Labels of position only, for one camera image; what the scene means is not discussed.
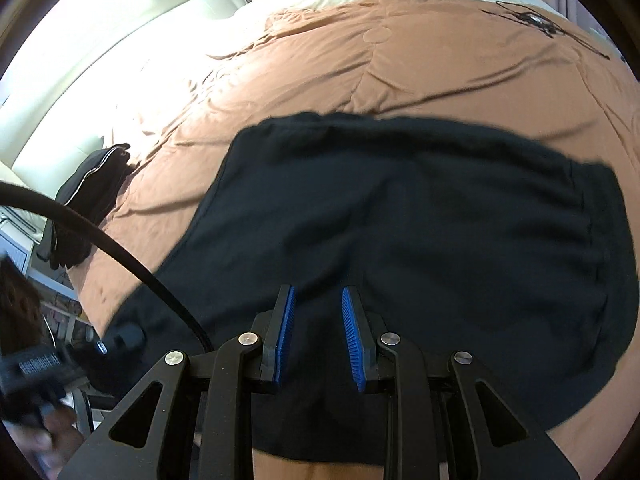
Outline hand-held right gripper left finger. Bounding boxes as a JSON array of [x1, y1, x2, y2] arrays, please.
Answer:
[[57, 284, 298, 480]]

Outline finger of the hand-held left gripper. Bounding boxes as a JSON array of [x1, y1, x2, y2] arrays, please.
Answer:
[[69, 323, 147, 377]]

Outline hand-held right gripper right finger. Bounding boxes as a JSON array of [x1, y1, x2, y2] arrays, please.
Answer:
[[341, 285, 582, 480]]

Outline black pants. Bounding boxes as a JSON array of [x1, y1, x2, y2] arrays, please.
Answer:
[[92, 112, 640, 466]]

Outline person's left hand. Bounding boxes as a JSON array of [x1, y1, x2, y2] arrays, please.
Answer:
[[29, 402, 87, 467]]

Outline colourful printed boxes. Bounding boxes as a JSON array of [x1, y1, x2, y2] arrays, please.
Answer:
[[27, 260, 96, 346]]

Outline pile of black clothes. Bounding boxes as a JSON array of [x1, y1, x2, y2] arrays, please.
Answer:
[[37, 144, 132, 270]]

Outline brown blanket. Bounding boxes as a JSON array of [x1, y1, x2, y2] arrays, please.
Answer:
[[65, 0, 640, 480]]

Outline cream padded headboard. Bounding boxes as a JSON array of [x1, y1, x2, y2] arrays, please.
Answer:
[[0, 0, 241, 201]]

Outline small black device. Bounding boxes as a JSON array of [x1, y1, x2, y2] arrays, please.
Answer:
[[520, 12, 556, 36]]

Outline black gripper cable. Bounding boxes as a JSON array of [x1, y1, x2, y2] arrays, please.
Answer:
[[0, 181, 217, 356]]

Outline thin black cable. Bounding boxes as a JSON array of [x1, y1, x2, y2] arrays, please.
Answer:
[[480, 2, 626, 63]]

